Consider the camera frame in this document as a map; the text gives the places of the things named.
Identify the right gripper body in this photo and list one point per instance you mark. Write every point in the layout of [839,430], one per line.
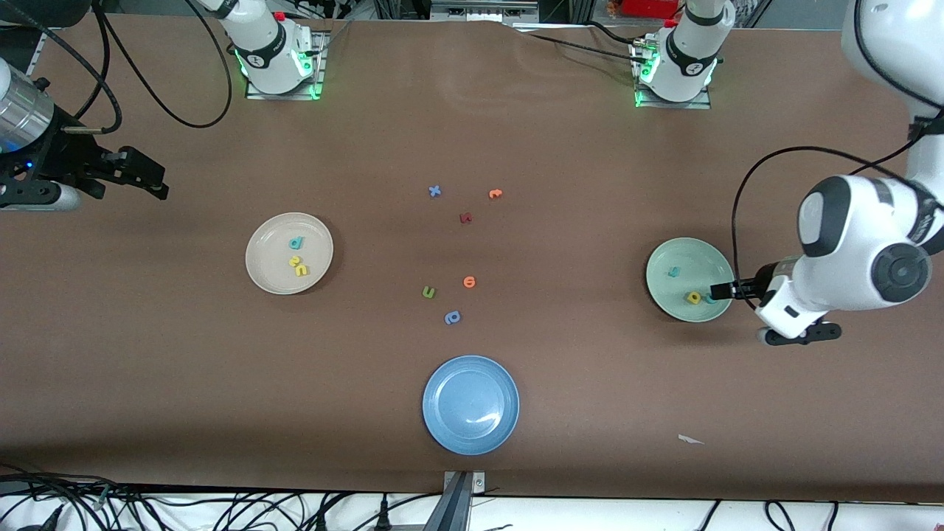
[65,157]

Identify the green plate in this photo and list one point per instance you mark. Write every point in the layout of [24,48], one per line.
[678,251]

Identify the white paper scrap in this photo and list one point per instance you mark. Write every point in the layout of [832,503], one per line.
[688,439]

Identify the beige brown plate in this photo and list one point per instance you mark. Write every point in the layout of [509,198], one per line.
[273,273]

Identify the brown paper table cover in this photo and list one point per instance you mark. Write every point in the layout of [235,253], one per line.
[147,369]

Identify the blue letter a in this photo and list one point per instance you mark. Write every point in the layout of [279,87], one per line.
[448,318]

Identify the blue plate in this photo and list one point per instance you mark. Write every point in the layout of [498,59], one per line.
[470,405]

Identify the red box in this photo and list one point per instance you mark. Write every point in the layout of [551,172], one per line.
[649,7]

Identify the grey metal box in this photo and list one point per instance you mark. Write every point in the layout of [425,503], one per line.
[483,11]

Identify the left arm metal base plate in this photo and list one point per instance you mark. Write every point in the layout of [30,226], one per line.
[675,105]

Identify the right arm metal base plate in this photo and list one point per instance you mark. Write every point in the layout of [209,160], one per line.
[318,66]

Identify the grey metal camera mount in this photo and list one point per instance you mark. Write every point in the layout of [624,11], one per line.
[457,501]

